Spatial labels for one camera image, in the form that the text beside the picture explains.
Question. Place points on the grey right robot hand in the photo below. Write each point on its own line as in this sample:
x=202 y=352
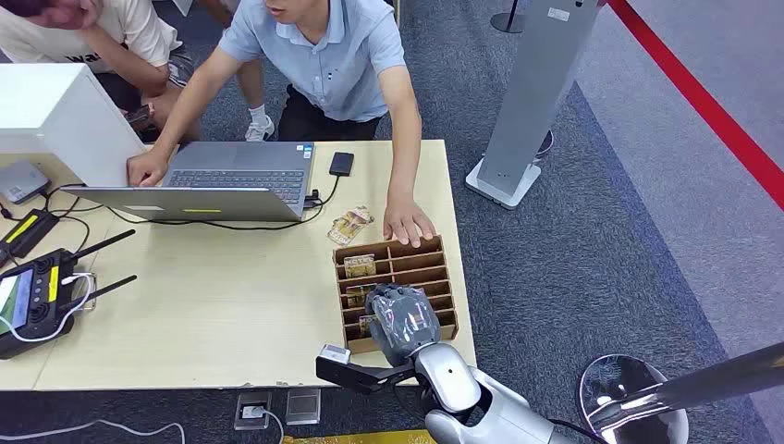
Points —
x=401 y=325

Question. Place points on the person's right hand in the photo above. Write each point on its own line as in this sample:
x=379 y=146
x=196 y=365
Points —
x=146 y=168

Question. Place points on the black remote controller with antennas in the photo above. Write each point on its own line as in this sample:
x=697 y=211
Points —
x=37 y=294

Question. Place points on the person's hand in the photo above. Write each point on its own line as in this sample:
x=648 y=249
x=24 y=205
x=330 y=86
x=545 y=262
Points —
x=146 y=168
x=407 y=222

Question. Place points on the floor socket with plug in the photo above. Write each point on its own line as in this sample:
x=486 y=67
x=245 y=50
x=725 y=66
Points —
x=252 y=410

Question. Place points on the wooden card organiser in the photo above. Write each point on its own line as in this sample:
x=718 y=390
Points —
x=422 y=260

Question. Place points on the chrome stanchion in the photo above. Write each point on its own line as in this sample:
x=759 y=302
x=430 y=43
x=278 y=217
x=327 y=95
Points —
x=637 y=401

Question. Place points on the patterned cards on table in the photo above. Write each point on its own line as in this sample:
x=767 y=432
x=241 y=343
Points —
x=349 y=225

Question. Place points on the small black rectangular device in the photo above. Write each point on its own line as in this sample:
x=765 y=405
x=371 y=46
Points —
x=341 y=163

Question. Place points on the yellow mat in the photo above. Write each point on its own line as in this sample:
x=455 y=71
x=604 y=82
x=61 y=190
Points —
x=361 y=437

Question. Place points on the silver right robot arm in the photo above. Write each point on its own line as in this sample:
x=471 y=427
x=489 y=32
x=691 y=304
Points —
x=490 y=410

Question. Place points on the small grey box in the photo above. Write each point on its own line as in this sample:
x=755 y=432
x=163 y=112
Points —
x=21 y=181

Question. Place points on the person in blue shirt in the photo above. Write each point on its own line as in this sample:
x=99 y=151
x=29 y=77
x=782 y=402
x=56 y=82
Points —
x=343 y=67

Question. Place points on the grey standing kiosk pillar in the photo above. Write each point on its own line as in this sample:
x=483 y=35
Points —
x=539 y=80

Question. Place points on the black stanchion base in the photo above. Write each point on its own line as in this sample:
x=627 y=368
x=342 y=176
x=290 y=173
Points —
x=507 y=21

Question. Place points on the grey laptop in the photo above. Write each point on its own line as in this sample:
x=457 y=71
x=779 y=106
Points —
x=245 y=178

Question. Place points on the grey floor socket plate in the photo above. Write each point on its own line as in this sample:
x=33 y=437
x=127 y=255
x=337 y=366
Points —
x=302 y=406

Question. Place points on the person's left hand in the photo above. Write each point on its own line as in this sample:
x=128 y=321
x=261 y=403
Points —
x=407 y=222

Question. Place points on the person in white shirt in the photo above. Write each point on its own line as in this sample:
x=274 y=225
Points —
x=116 y=37

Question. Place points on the white box monitor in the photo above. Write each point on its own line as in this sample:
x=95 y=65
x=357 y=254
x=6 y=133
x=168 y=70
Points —
x=55 y=116

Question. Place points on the red barrier belt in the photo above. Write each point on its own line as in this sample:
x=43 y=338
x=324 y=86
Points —
x=704 y=104

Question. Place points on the black device yellow label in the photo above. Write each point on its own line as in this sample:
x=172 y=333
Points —
x=24 y=233

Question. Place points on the patterned card in organiser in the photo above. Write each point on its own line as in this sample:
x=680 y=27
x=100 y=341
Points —
x=357 y=296
x=366 y=325
x=359 y=265

